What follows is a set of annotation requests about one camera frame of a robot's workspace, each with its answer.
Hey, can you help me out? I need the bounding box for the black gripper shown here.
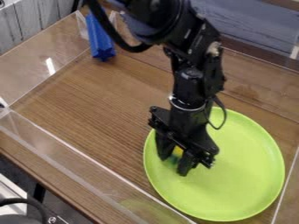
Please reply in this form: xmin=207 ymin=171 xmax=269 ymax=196
xmin=149 ymin=100 xmax=221 ymax=177

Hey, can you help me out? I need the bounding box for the yellow toy banana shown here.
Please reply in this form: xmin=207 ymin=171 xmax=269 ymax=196
xmin=170 ymin=146 xmax=183 ymax=163

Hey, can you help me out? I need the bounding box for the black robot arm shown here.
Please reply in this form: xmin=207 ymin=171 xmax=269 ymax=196
xmin=86 ymin=0 xmax=226 ymax=176

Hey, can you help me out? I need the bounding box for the green plastic plate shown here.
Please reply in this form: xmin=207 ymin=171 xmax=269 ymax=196
xmin=145 ymin=110 xmax=286 ymax=222

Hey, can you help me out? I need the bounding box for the black device with knob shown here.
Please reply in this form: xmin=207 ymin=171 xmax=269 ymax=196
xmin=38 ymin=206 xmax=70 ymax=224

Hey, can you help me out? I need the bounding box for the clear acrylic enclosure wall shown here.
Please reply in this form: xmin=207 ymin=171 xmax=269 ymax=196
xmin=0 ymin=8 xmax=299 ymax=224

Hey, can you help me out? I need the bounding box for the blue plastic corner bracket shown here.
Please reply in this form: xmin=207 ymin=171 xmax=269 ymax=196
xmin=86 ymin=13 xmax=116 ymax=61

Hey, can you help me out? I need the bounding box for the black cable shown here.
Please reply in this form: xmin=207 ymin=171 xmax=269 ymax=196
xmin=0 ymin=197 xmax=50 ymax=224

